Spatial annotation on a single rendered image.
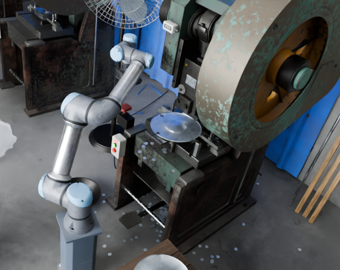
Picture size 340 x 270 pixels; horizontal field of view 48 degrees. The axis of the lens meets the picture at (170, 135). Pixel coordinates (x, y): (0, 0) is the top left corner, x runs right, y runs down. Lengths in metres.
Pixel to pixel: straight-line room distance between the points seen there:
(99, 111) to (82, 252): 0.76
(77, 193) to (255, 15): 1.09
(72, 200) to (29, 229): 0.81
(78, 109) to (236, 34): 0.78
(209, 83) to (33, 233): 1.56
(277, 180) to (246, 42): 2.03
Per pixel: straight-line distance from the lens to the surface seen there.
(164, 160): 2.14
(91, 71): 3.64
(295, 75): 1.69
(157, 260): 2.01
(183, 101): 2.06
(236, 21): 1.45
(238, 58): 1.40
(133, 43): 2.08
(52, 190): 1.89
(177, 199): 2.08
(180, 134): 2.08
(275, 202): 3.09
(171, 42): 2.01
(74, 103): 1.79
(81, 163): 3.01
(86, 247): 2.06
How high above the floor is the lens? 2.01
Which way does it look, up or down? 36 degrees down
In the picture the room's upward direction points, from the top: 12 degrees clockwise
